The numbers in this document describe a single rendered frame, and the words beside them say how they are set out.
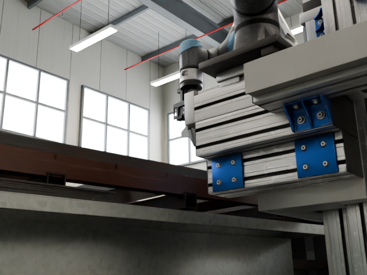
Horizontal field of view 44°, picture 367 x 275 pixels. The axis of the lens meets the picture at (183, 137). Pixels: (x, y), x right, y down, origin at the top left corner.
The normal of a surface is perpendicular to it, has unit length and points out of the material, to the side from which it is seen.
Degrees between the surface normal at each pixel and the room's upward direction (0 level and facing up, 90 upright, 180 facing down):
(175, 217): 90
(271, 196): 90
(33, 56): 90
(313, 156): 90
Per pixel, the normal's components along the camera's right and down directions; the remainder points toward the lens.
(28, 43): 0.76, -0.20
